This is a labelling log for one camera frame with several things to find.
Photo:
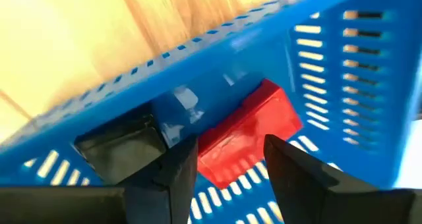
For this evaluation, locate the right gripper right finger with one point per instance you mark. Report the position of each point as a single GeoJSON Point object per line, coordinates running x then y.
{"type": "Point", "coordinates": [296, 184]}

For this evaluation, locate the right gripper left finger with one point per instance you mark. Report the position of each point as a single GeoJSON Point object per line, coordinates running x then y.
{"type": "Point", "coordinates": [171, 184]}

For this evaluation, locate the black plastic box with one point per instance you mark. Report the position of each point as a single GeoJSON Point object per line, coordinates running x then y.
{"type": "Point", "coordinates": [122, 148]}

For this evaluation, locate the red plastic box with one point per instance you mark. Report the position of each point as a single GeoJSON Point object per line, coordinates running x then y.
{"type": "Point", "coordinates": [244, 135]}

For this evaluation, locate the blue plastic basket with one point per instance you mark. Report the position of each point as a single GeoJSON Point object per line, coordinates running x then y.
{"type": "Point", "coordinates": [230, 52]}

